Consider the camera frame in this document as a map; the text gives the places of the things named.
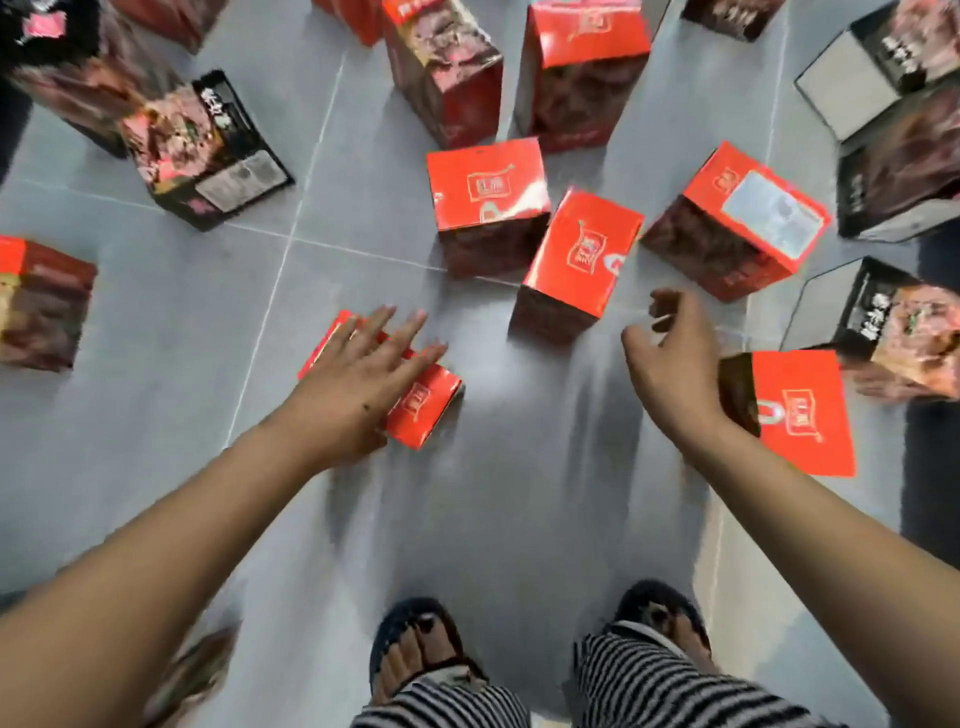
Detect person's foot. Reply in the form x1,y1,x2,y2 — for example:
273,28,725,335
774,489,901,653
372,611,471,706
648,603,722,673

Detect person's left forearm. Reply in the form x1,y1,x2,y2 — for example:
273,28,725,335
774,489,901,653
0,420,335,728

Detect red food box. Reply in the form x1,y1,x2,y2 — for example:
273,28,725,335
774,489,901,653
0,235,99,374
717,349,858,479
426,137,553,281
513,0,654,156
508,186,646,347
381,0,505,150
112,0,231,56
297,309,465,452
639,141,833,304
311,0,386,48

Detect black white striped trousers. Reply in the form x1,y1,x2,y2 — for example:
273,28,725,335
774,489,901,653
351,626,849,728

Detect person's right hand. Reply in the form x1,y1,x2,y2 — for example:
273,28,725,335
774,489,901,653
620,287,733,453

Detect person's right foot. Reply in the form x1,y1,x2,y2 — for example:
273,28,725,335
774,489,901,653
648,603,722,673

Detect person's right forearm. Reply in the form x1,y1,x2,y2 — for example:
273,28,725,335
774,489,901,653
678,418,960,728

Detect black food box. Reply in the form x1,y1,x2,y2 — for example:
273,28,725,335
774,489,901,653
680,0,786,43
0,0,186,159
835,86,960,243
119,69,296,233
779,255,960,399
794,0,960,144

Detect person's left hand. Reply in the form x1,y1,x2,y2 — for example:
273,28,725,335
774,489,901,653
258,303,450,475

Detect black sandal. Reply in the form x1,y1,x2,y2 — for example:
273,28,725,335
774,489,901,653
611,579,714,670
369,597,489,707

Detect person's left foot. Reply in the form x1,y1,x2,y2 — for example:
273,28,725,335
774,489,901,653
372,611,471,706

